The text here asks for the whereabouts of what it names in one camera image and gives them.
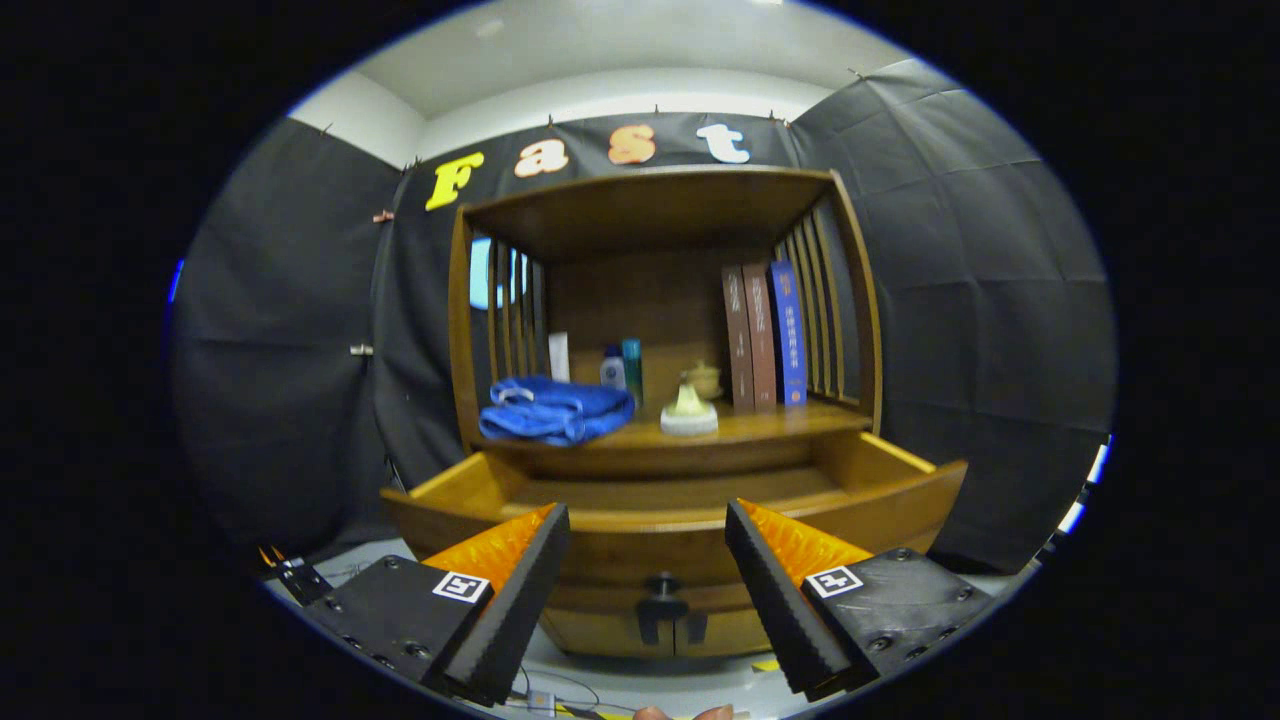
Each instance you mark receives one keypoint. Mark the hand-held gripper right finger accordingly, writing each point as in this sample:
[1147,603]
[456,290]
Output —
[785,610]

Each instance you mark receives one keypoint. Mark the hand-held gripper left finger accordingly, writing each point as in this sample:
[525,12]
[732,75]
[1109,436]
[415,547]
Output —
[520,610]

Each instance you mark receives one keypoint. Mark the wooden drawer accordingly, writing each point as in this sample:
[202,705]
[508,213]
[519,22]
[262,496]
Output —
[650,540]

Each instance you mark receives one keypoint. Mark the pale green soap with dish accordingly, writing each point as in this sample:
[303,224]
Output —
[688,420]

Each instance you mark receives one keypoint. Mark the wooden cabinet door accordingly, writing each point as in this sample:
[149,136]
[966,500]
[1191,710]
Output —
[730,630]
[590,632]

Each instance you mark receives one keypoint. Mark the wooden countertop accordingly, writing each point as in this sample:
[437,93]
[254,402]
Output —
[780,420]

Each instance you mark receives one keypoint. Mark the wooden cabinet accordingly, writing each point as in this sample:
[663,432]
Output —
[650,205]

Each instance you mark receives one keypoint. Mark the yellow tape piece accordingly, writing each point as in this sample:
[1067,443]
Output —
[766,665]

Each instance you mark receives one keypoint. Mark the folded blue towel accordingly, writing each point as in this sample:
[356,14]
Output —
[555,410]

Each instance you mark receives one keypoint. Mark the black device with orange parts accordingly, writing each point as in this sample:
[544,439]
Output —
[300,578]

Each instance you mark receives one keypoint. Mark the beige lidded teacup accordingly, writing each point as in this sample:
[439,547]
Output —
[705,378]

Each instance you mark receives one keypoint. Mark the white bottle blue cap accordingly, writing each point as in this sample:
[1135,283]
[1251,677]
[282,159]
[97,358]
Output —
[613,372]

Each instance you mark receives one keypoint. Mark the white tube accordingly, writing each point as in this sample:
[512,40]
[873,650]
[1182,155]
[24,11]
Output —
[559,357]

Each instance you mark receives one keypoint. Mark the teal bottle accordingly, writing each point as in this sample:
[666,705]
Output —
[633,365]

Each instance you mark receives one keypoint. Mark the reddish brown book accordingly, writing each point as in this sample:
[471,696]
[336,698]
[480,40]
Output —
[760,340]

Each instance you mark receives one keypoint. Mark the dark brown book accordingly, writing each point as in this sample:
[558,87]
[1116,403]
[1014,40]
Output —
[738,340]

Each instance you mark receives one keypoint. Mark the blue book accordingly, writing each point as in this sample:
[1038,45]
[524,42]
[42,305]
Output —
[788,335]

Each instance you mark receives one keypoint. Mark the black backdrop cloth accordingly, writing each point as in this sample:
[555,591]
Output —
[980,300]

